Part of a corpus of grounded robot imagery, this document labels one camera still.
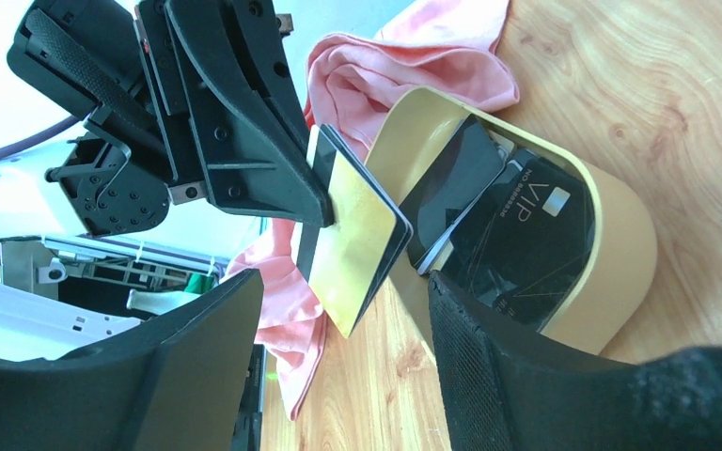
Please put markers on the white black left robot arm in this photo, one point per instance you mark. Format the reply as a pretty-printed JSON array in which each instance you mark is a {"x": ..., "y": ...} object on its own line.
[{"x": 25, "y": 199}]

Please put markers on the gold black credit card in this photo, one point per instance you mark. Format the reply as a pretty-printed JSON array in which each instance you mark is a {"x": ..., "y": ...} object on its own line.
[{"x": 345, "y": 264}]

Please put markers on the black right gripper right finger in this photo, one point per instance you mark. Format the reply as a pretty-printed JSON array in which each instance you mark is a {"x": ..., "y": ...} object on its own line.
[{"x": 506, "y": 387}]

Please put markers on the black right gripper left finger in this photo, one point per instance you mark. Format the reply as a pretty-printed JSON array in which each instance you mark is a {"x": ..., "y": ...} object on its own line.
[{"x": 174, "y": 382}]

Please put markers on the black cards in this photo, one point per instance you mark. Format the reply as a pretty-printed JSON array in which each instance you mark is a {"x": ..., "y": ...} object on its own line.
[{"x": 507, "y": 225}]

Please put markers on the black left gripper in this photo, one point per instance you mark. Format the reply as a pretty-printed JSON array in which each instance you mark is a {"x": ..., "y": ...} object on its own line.
[{"x": 181, "y": 100}]

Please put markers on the pink cloth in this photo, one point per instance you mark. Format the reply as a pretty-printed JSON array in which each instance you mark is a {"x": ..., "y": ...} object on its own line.
[{"x": 352, "y": 83}]

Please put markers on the yellow oval tray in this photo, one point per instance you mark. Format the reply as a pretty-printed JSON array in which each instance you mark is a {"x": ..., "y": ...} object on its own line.
[{"x": 623, "y": 255}]

